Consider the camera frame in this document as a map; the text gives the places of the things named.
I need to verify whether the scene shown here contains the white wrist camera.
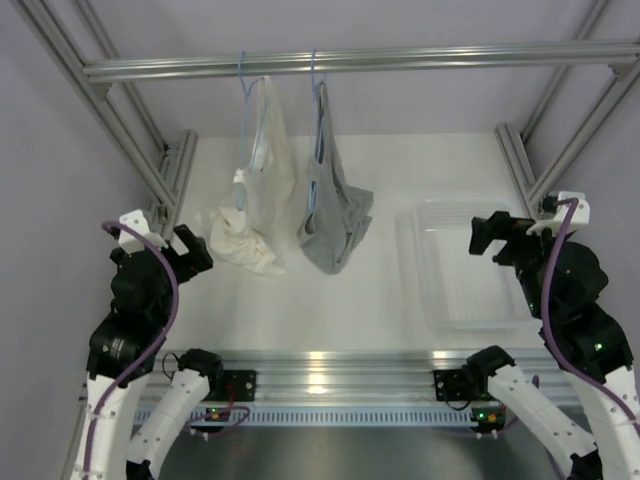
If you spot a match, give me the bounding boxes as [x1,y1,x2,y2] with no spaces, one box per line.
[118,209,168,254]
[526,191,591,236]

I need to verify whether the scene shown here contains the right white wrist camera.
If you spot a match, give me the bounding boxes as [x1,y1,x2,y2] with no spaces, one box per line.
[526,191,591,236]

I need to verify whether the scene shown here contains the aluminium frame struts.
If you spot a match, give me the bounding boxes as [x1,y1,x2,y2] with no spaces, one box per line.
[12,1,198,239]
[492,1,639,216]

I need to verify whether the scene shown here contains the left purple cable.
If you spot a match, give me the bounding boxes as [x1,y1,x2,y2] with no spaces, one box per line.
[82,219,182,480]

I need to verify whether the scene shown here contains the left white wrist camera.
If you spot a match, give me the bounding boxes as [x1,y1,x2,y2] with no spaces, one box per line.
[118,209,168,254]

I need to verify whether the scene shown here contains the white slotted cable duct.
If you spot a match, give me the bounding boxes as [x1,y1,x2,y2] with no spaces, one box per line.
[134,406,478,427]

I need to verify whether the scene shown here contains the aluminium hanging rail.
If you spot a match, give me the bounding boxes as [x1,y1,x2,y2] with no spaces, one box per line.
[81,39,639,85]

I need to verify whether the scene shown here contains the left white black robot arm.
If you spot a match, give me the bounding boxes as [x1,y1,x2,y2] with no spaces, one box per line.
[71,222,226,479]

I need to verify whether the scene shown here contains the left aluminium frame struts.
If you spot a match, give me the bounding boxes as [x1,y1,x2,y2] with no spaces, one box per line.
[12,1,198,239]

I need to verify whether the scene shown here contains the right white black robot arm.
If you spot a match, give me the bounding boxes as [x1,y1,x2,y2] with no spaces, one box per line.
[462,211,639,479]

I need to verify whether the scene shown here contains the right aluminium frame struts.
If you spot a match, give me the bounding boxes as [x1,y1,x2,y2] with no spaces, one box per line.
[492,1,639,216]

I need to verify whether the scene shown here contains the white tank top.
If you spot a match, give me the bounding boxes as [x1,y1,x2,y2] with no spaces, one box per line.
[195,76,296,278]

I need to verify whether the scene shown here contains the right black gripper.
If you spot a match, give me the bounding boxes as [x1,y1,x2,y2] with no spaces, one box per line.
[469,211,568,319]

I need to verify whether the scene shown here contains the blue wire hanger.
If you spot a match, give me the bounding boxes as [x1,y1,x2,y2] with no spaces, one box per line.
[308,48,326,213]
[234,51,264,211]

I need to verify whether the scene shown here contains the grey tank top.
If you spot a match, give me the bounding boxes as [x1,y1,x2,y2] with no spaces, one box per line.
[297,82,374,275]

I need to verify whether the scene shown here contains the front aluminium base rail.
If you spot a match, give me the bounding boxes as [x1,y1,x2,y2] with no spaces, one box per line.
[139,349,581,406]

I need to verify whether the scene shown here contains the clear plastic basket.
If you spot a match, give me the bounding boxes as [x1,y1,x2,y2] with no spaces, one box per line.
[395,195,539,332]

